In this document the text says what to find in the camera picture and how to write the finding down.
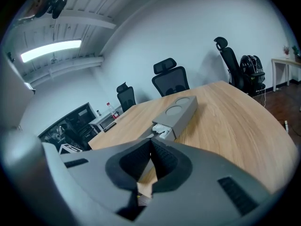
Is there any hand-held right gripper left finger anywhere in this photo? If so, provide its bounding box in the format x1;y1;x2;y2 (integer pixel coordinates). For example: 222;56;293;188
42;137;151;214

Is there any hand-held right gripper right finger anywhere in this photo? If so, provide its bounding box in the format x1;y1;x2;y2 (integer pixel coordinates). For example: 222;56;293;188
136;138;276;226

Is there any grey drawer of box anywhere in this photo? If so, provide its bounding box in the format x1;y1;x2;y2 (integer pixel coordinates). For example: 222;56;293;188
140;123;176;142

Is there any grey box with round recesses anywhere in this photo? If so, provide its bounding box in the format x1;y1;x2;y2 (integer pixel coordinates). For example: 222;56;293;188
151;95;198;142

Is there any white box with black label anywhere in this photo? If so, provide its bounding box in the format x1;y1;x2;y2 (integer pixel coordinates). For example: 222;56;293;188
58;143;83;155

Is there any black open cabinet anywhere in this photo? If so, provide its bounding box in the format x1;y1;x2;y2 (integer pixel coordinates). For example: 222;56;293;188
37;102;98;151

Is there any black flat tablet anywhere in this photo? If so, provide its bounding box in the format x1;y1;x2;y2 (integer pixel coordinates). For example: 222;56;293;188
103;121;117;133

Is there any small white table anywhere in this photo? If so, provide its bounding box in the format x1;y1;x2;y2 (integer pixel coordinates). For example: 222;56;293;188
88;105;124;134

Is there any crumpled white tissue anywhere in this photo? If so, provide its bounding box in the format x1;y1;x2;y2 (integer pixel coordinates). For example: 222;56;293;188
151;123;172;140

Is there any black mesh office chair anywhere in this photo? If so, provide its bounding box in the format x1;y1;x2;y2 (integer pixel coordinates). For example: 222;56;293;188
213;36;267;97
116;81;137;113
151;57;190;97

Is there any long ceiling light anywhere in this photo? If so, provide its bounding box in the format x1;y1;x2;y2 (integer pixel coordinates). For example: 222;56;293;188
20;40;82;63

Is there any white side table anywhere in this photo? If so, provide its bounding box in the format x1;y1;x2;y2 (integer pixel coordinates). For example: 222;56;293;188
271;57;301;93

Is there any green potted plant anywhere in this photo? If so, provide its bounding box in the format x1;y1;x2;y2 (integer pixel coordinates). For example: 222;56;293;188
292;45;301;63

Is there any black round device with cables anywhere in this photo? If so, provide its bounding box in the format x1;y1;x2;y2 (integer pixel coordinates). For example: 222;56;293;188
240;54;263;75

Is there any black head-worn camera rig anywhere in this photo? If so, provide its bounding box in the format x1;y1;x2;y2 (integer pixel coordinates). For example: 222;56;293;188
35;0;69;20

